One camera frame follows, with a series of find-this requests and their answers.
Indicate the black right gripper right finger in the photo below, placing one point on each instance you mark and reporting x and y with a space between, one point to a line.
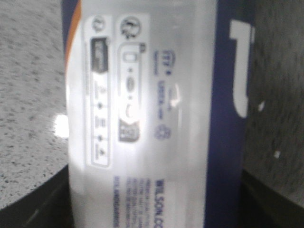
262 207

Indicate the white plastic tennis ball can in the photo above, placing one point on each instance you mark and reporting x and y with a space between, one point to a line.
157 104

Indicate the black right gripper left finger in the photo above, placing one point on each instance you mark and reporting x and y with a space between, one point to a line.
48 206

